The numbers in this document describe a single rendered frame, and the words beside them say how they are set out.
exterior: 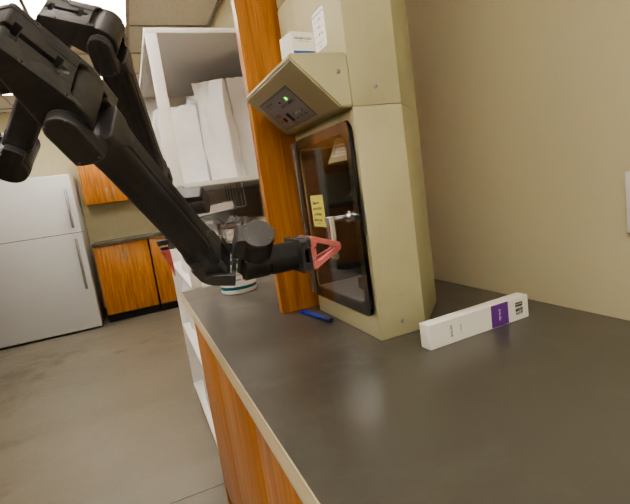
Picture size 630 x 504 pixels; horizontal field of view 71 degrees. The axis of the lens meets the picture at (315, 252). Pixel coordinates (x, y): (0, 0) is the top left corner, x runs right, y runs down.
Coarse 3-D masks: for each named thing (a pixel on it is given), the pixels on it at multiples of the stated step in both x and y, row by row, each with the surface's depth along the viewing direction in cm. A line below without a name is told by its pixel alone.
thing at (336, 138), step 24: (312, 144) 101; (336, 144) 90; (312, 168) 104; (336, 168) 92; (312, 192) 106; (336, 192) 94; (312, 216) 109; (360, 216) 87; (360, 240) 88; (336, 264) 101; (360, 264) 90; (336, 288) 104; (360, 288) 92; (360, 312) 94
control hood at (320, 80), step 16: (288, 64) 80; (304, 64) 79; (320, 64) 80; (336, 64) 82; (272, 80) 89; (288, 80) 85; (304, 80) 82; (320, 80) 81; (336, 80) 82; (256, 96) 101; (304, 96) 87; (320, 96) 84; (336, 96) 82; (320, 112) 89; (336, 112) 88; (304, 128) 104
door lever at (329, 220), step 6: (330, 216) 89; (336, 216) 90; (342, 216) 90; (348, 216) 90; (330, 222) 89; (348, 222) 91; (330, 228) 89; (330, 234) 89; (336, 234) 89; (336, 240) 89; (330, 246) 90; (336, 252) 90; (336, 258) 90
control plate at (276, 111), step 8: (288, 88) 88; (272, 96) 96; (280, 96) 94; (288, 96) 91; (296, 96) 89; (264, 104) 102; (272, 104) 100; (288, 104) 95; (296, 104) 92; (304, 104) 90; (272, 112) 104; (280, 112) 101; (288, 112) 98; (304, 112) 94; (312, 112) 91; (280, 120) 105; (288, 120) 102; (296, 120) 100; (304, 120) 97; (288, 128) 107
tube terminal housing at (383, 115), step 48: (288, 0) 101; (336, 0) 82; (384, 0) 84; (336, 48) 85; (384, 48) 85; (384, 96) 86; (384, 144) 87; (384, 192) 88; (384, 240) 89; (384, 288) 90; (432, 288) 108; (384, 336) 90
